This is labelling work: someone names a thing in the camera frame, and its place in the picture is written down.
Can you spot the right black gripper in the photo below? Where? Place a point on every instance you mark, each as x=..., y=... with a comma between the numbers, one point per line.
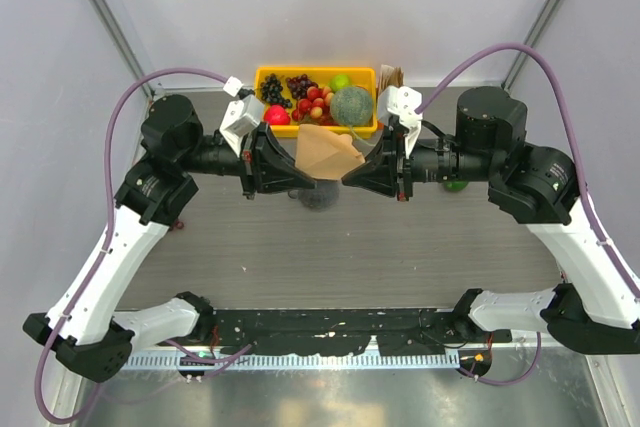
x=387, y=168

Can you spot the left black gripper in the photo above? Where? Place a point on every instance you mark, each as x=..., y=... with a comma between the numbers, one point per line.
x=267, y=166

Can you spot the brown paper coffee filter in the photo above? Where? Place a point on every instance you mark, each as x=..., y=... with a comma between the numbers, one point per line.
x=326, y=155

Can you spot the grey transparent glass server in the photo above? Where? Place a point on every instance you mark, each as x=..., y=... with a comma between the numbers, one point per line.
x=315, y=200

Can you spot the grey transparent coffee dripper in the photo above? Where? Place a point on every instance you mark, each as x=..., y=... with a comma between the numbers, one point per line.
x=322, y=187

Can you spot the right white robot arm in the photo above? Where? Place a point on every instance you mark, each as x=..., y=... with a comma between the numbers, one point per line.
x=592, y=311

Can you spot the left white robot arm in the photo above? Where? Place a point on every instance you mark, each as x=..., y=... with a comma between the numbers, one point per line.
x=83, y=329

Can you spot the red apple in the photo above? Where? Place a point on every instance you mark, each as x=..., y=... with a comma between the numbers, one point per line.
x=277, y=115

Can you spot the green netted melon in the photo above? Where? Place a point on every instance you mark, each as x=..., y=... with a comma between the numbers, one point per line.
x=352, y=106

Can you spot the red lychee cluster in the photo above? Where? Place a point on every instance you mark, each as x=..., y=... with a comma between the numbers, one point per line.
x=315, y=108

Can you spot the green ball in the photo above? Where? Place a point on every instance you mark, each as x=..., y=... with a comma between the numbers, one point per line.
x=455, y=186

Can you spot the yellow plastic tray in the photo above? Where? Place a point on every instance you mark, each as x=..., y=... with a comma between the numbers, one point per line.
x=360, y=76

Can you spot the dark blue grape bunch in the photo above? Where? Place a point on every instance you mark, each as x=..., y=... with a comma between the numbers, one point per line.
x=271, y=92

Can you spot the dark red grape bunch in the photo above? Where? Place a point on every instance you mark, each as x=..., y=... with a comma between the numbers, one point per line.
x=299, y=85

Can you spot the green pear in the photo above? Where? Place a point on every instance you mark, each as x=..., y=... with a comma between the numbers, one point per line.
x=338, y=82

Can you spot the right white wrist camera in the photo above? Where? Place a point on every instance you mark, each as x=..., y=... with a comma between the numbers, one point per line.
x=402, y=102

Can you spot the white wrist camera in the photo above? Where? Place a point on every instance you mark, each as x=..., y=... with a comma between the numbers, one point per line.
x=240, y=119
x=402, y=102

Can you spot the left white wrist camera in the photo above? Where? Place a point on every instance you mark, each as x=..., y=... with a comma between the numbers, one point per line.
x=240, y=119

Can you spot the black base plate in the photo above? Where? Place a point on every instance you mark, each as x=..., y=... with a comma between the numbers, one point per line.
x=338, y=332

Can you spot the slotted cable duct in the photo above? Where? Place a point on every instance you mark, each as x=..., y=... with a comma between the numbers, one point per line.
x=369, y=360

